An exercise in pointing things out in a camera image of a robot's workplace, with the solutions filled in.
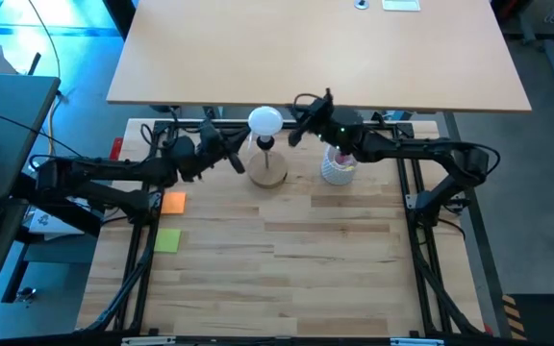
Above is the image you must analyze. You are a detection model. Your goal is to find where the grey side desk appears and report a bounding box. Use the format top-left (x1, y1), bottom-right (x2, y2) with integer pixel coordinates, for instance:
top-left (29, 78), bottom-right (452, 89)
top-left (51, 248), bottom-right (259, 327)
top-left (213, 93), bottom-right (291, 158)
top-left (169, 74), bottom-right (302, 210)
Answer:
top-left (0, 71), bottom-right (62, 326)

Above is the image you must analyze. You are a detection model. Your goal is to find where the wooden-base lamp stand black socket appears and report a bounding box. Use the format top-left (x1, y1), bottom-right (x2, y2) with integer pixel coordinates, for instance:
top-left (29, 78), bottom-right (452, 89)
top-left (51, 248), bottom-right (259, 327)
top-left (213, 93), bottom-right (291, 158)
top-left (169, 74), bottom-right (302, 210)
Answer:
top-left (246, 136), bottom-right (289, 189)

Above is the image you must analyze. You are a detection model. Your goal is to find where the black aluminium table frame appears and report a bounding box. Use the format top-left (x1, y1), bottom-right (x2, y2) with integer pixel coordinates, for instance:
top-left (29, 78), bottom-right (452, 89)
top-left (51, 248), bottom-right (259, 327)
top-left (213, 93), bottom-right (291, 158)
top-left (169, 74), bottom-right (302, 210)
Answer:
top-left (77, 111), bottom-right (488, 337)

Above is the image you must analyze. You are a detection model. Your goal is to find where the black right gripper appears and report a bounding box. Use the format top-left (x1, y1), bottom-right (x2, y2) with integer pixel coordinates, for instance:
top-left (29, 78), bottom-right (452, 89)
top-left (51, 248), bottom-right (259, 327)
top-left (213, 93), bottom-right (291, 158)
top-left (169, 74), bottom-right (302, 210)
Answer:
top-left (289, 87), bottom-right (364, 150)

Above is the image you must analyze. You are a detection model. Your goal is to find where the white pad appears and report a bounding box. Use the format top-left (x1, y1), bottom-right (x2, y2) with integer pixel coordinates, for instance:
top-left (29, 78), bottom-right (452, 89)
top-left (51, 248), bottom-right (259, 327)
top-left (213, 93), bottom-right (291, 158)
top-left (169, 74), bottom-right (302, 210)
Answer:
top-left (381, 0), bottom-right (422, 12)

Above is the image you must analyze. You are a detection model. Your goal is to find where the yellow cable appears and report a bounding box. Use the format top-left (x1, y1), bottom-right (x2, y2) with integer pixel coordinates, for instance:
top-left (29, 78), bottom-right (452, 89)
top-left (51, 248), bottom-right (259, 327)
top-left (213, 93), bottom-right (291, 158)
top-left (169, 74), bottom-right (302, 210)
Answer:
top-left (26, 0), bottom-right (63, 160)

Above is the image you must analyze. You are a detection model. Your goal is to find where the white box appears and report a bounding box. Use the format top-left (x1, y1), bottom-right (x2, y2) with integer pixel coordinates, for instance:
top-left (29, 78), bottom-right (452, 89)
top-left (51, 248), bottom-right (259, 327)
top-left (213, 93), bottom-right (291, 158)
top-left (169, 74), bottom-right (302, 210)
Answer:
top-left (27, 201), bottom-right (88, 236)

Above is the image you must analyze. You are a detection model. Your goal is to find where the light wood desk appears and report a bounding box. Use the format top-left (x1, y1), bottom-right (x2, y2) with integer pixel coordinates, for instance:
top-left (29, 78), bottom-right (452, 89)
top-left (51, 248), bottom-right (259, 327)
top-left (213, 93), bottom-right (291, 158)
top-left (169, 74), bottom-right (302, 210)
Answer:
top-left (106, 0), bottom-right (532, 114)

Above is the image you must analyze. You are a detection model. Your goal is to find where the white textured cup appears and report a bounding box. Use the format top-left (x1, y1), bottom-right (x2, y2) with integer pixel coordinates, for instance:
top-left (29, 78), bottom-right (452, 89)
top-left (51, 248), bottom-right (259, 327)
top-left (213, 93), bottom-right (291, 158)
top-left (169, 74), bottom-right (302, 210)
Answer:
top-left (320, 145), bottom-right (359, 186)

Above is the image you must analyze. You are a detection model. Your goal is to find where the green sticky note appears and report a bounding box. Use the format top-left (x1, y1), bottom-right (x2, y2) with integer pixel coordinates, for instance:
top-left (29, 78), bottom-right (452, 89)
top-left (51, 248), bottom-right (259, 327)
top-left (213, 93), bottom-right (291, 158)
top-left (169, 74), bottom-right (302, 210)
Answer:
top-left (153, 228), bottom-right (183, 255)

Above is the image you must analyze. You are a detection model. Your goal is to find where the small metal object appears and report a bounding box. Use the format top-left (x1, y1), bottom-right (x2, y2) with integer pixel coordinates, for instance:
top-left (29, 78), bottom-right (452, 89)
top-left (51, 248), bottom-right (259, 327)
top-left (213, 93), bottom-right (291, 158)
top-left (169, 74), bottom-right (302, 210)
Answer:
top-left (15, 286), bottom-right (38, 305)

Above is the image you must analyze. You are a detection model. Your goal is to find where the white light bulb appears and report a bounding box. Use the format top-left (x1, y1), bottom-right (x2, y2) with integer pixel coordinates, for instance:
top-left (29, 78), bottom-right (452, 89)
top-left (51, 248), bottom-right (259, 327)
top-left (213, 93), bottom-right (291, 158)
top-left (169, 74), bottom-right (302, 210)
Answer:
top-left (248, 106), bottom-right (285, 150)

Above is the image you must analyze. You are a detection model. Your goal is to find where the orange sticky note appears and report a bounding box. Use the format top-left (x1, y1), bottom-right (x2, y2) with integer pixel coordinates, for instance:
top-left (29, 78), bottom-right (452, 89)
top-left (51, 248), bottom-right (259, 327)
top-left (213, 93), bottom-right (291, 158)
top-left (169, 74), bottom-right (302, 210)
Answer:
top-left (161, 191), bottom-right (188, 215)

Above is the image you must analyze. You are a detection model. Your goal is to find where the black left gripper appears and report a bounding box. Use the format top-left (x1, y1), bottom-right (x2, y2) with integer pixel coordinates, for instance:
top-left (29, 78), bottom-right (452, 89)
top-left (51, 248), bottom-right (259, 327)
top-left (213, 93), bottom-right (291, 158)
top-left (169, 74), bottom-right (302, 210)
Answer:
top-left (173, 119), bottom-right (252, 183)

